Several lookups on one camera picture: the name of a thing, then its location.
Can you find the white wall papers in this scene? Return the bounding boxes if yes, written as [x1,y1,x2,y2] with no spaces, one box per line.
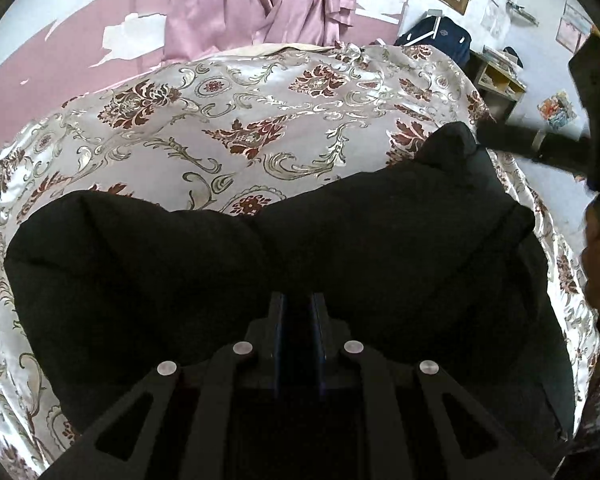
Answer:
[481,0,512,37]

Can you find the floral satin bedspread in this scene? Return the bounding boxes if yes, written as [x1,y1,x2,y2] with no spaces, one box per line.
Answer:
[0,42,600,480]

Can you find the pink wall calendar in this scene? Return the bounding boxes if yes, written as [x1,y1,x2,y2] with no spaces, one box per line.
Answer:
[555,2,595,52]

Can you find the navy blue bag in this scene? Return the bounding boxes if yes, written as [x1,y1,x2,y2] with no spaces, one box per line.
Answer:
[394,14,472,67]

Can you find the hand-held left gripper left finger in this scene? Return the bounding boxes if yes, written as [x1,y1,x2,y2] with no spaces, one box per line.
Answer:
[42,291,287,480]

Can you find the colourful wall poster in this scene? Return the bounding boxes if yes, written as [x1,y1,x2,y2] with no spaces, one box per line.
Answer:
[536,90,577,130]

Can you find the yellow wooden shelf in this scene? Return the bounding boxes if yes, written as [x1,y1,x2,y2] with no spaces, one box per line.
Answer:
[472,49,528,111]

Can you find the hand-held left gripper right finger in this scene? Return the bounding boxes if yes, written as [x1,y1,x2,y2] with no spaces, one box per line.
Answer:
[309,291,553,480]

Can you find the black jacket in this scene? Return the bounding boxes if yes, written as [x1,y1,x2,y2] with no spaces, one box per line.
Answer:
[4,122,576,441]

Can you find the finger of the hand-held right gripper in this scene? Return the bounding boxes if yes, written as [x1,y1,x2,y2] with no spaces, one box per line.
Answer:
[474,122,597,177]

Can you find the pink curtain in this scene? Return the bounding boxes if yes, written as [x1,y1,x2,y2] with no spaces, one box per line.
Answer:
[164,0,357,63]

